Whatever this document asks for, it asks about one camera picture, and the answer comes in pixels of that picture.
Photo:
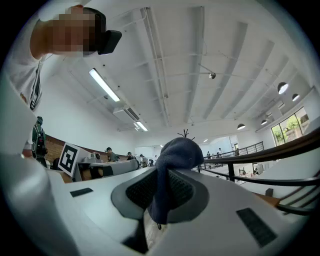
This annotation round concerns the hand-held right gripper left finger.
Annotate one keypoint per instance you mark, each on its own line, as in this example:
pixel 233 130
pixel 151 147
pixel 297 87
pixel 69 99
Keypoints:
pixel 82 220

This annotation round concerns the large window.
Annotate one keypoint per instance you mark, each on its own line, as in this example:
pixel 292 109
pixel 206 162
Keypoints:
pixel 290 127

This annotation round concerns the person's white shirt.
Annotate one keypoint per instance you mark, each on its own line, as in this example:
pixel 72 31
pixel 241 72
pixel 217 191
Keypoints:
pixel 22 75

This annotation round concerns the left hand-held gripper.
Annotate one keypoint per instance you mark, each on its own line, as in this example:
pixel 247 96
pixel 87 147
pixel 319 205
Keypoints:
pixel 68 158

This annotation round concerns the grey office desk partition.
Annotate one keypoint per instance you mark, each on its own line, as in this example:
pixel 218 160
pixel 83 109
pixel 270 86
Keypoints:
pixel 112 167

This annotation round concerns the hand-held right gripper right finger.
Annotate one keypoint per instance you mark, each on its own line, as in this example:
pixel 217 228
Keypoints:
pixel 225 225

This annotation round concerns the dark blue cloth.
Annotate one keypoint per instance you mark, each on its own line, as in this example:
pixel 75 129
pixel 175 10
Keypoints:
pixel 180 155

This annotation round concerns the black head-mounted camera rig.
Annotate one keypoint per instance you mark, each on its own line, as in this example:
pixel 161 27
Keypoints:
pixel 110 42

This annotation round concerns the black dome pendant lamp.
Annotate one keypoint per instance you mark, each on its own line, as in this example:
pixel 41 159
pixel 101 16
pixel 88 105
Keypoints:
pixel 241 126
pixel 264 122
pixel 295 97
pixel 283 87

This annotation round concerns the white ceiling air conditioner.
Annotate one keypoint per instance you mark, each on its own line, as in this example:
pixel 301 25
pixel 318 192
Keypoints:
pixel 125 113

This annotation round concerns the long ceiling tube light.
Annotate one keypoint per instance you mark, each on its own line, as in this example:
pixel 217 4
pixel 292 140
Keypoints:
pixel 104 85
pixel 141 126

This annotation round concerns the black metal railing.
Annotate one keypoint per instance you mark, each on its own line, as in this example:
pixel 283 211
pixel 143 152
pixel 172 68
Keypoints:
pixel 287 150

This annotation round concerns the person's head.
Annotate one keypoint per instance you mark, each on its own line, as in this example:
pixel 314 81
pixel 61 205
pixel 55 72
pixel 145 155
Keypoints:
pixel 45 45

